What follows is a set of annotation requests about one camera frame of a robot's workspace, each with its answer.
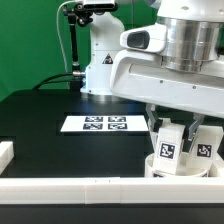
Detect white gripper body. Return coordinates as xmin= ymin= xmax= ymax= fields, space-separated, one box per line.
xmin=110 ymin=23 xmax=224 ymax=118

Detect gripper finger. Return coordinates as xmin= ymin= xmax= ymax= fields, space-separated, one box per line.
xmin=146 ymin=103 xmax=163 ymax=132
xmin=187 ymin=113 xmax=205 ymax=141

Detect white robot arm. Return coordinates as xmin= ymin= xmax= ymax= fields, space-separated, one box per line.
xmin=83 ymin=0 xmax=224 ymax=123

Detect white fiducial marker sheet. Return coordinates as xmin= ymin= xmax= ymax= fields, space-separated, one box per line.
xmin=61 ymin=115 xmax=148 ymax=132

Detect white U-shaped fence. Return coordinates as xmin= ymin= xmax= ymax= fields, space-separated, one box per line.
xmin=0 ymin=141 xmax=224 ymax=204

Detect white camera on mount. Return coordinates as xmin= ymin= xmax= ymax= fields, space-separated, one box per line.
xmin=83 ymin=0 xmax=116 ymax=10

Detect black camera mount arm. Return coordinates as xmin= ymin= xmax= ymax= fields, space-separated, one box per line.
xmin=63 ymin=3 xmax=93 ymax=90

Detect black cables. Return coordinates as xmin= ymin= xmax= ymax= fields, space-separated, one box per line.
xmin=32 ymin=72 xmax=75 ymax=90

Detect white cable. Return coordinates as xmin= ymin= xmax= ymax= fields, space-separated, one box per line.
xmin=55 ymin=0 xmax=78 ymax=74

